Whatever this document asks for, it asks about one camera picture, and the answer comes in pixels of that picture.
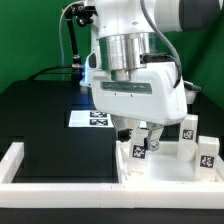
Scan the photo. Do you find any white U-shaped obstacle fence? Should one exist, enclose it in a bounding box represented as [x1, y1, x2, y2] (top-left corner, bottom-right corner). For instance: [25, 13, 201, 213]
[0, 143, 224, 209]

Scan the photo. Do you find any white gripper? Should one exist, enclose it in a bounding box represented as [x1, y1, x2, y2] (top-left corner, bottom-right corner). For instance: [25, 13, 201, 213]
[87, 53, 201, 151]

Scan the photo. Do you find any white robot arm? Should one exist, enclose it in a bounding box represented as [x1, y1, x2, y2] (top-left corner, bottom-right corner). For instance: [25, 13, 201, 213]
[81, 0, 223, 151]

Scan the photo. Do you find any black cable bundle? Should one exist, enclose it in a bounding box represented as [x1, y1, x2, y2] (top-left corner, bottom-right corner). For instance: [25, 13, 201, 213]
[27, 65, 84, 82]

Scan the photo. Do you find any white square table top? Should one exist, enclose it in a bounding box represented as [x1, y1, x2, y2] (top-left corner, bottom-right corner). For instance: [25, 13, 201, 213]
[116, 141, 224, 183]

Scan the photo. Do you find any paper sheet with tags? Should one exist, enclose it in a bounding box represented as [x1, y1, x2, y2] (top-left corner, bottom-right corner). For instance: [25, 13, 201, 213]
[68, 110, 114, 128]

